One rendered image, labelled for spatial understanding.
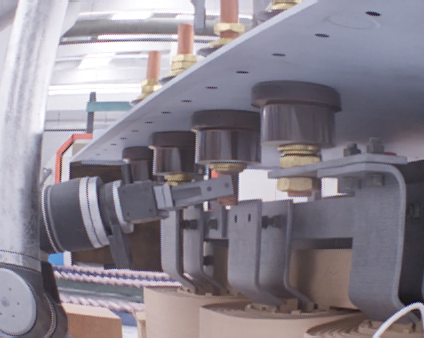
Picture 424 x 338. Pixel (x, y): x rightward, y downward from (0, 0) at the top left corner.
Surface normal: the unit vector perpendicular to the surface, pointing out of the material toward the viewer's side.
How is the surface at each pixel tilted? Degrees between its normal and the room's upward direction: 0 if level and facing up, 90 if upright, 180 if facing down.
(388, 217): 90
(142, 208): 90
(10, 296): 79
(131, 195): 90
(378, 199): 90
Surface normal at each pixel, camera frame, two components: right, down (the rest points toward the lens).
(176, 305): -0.68, -0.06
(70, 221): -0.04, 0.08
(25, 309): 0.11, -0.23
